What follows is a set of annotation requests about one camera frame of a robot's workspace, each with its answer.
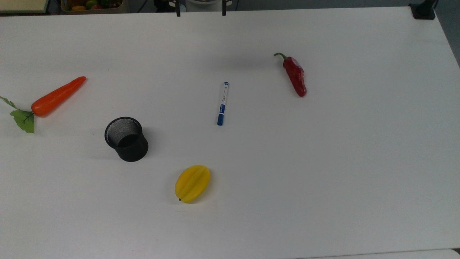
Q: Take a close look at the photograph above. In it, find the beige board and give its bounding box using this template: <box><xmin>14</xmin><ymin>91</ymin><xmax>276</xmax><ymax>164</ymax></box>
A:
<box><xmin>0</xmin><ymin>0</ymin><xmax>50</xmax><ymax>14</ymax></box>

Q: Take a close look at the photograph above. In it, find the blue and white marker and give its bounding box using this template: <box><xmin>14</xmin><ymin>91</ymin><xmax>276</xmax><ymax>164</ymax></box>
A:
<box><xmin>217</xmin><ymin>82</ymin><xmax>230</xmax><ymax>126</ymax></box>

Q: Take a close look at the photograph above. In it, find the orange toy carrot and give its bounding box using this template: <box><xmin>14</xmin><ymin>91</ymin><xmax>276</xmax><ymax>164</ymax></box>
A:
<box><xmin>0</xmin><ymin>76</ymin><xmax>87</xmax><ymax>134</ymax></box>

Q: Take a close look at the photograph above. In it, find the box of toy fruit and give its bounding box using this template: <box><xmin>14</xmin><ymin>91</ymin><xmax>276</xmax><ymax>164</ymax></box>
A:
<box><xmin>60</xmin><ymin>0</ymin><xmax>125</xmax><ymax>14</ymax></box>

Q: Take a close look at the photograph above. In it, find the yellow toy starfruit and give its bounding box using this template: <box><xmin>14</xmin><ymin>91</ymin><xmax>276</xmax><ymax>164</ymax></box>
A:
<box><xmin>175</xmin><ymin>165</ymin><xmax>211</xmax><ymax>204</ymax></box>

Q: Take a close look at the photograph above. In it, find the red toy chili pepper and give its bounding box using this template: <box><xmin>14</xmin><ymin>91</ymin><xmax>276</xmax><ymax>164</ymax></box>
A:
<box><xmin>274</xmin><ymin>53</ymin><xmax>307</xmax><ymax>97</ymax></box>

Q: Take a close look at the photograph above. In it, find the black mesh pen cup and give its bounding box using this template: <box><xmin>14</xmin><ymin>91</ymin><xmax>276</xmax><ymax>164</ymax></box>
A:
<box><xmin>104</xmin><ymin>117</ymin><xmax>149</xmax><ymax>162</ymax></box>

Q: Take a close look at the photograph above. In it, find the black clamp mount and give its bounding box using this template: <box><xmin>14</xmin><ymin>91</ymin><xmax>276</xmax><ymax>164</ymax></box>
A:
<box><xmin>409</xmin><ymin>0</ymin><xmax>438</xmax><ymax>20</ymax></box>

